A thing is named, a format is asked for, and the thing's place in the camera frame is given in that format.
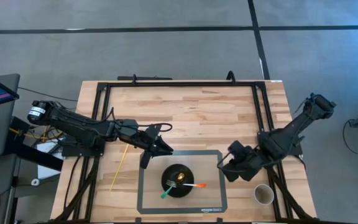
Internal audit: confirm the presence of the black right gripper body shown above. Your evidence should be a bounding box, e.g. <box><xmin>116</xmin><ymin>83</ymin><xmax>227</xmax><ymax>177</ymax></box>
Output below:
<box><xmin>227</xmin><ymin>140</ymin><xmax>265</xmax><ymax>170</ymax></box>

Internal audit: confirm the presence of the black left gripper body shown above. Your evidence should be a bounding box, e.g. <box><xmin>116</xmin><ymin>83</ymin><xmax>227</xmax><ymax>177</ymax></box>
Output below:
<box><xmin>124</xmin><ymin>124</ymin><xmax>163</xmax><ymax>153</ymax></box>

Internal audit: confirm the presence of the black bowl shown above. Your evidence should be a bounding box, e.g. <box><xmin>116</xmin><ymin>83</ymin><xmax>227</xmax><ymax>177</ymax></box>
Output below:
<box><xmin>161</xmin><ymin>163</ymin><xmax>195</xmax><ymax>198</ymax></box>

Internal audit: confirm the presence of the white paper cup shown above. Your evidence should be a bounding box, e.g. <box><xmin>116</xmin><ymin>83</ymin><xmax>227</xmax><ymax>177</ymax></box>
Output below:
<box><xmin>254</xmin><ymin>184</ymin><xmax>275</xmax><ymax>206</ymax></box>

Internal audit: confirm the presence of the yellow chopstick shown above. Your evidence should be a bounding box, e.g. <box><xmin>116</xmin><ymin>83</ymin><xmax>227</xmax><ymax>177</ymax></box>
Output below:
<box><xmin>108</xmin><ymin>143</ymin><xmax>130</xmax><ymax>194</ymax></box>

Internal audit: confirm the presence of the orange-handled metal fork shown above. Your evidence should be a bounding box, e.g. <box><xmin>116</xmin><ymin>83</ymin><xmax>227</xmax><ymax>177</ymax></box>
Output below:
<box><xmin>165</xmin><ymin>179</ymin><xmax>208</xmax><ymax>189</ymax></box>

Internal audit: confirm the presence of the green-handled metal spoon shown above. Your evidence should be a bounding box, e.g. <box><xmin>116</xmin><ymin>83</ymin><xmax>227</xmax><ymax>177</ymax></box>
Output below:
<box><xmin>160</xmin><ymin>172</ymin><xmax>186</xmax><ymax>200</ymax></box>

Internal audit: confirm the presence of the tan silicone baking mat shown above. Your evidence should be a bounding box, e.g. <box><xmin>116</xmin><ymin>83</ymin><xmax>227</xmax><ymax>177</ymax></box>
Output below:
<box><xmin>136</xmin><ymin>149</ymin><xmax>228</xmax><ymax>215</ymax></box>

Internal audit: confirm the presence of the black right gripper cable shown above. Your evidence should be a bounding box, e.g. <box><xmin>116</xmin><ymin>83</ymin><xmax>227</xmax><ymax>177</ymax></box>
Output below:
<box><xmin>216</xmin><ymin>151</ymin><xmax>232</xmax><ymax>174</ymax></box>

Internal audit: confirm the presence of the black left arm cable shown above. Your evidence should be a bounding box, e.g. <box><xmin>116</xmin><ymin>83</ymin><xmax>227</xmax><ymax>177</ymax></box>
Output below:
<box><xmin>135</xmin><ymin>123</ymin><xmax>173</xmax><ymax>133</ymax></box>

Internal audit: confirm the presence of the black aluminium table frame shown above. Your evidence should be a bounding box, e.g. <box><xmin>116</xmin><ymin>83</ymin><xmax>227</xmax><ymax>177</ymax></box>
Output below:
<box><xmin>53</xmin><ymin>70</ymin><xmax>316</xmax><ymax>224</ymax></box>

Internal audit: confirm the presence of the yellow cable bundle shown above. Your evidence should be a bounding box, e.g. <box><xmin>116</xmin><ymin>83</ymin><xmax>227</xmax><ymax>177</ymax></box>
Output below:
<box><xmin>9</xmin><ymin>127</ymin><xmax>63</xmax><ymax>141</ymax></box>

